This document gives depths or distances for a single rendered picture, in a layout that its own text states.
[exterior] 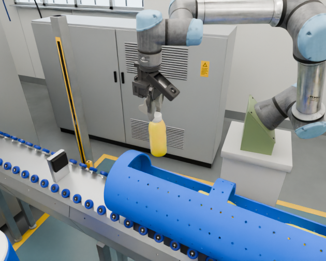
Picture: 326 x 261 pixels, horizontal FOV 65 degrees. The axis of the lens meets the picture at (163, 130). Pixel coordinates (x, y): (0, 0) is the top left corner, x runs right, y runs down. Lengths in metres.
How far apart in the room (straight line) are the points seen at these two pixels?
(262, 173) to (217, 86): 1.26
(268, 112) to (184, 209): 0.61
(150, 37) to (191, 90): 1.76
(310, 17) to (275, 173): 0.72
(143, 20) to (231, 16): 0.30
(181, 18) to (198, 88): 1.71
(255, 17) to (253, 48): 2.66
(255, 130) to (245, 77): 2.50
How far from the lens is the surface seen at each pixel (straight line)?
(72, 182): 1.48
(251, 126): 1.23
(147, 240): 1.17
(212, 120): 2.58
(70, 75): 1.56
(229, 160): 1.32
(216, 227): 0.91
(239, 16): 0.92
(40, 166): 1.66
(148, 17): 0.76
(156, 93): 0.86
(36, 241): 2.52
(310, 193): 3.02
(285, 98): 1.25
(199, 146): 2.78
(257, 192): 1.42
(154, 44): 0.78
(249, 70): 3.67
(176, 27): 0.77
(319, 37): 0.86
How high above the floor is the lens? 1.89
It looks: 32 degrees down
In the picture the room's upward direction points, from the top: straight up
